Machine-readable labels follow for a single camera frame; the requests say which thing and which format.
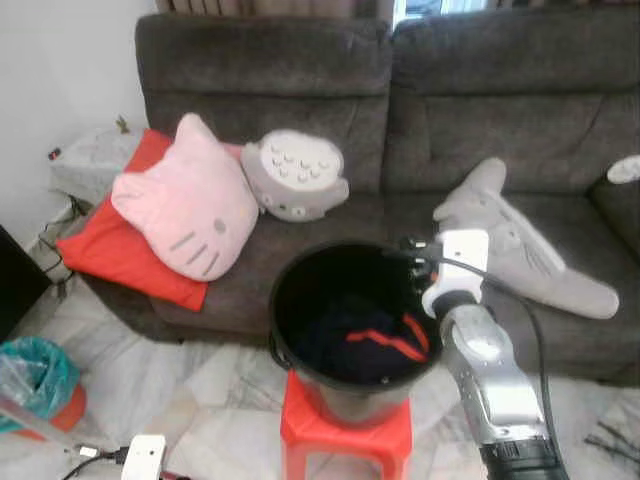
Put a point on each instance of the red cushion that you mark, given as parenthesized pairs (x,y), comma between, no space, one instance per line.
(100,250)

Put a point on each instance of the orange bin green bag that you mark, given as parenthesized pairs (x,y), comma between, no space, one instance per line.
(35,375)

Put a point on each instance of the dark grey sofa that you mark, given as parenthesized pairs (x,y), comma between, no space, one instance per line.
(480,130)

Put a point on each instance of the pink cat face cushion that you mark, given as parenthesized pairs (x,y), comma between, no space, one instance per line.
(190,200)

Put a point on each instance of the grey round plush cushion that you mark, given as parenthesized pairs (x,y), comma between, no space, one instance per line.
(295,175)

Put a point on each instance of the white crumpled cloth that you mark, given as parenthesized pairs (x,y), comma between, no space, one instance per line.
(625,170)

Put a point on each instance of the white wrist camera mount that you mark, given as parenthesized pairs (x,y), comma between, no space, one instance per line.
(465,250)
(145,460)

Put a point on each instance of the grey marble side table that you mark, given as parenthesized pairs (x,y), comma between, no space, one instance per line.
(90,165)

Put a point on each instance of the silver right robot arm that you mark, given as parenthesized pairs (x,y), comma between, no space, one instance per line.
(490,380)

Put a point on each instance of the black plastic bucket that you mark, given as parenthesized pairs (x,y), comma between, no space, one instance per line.
(300,290)

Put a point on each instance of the red plastic stool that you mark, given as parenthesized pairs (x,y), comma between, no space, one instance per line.
(340,440)

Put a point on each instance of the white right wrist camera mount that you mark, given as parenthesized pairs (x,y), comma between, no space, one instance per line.
(465,250)

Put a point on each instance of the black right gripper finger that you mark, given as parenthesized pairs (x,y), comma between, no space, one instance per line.
(396,252)

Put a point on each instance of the grey long plush toy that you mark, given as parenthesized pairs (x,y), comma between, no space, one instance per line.
(520,250)

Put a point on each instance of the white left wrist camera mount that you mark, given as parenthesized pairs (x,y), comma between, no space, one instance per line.
(145,460)

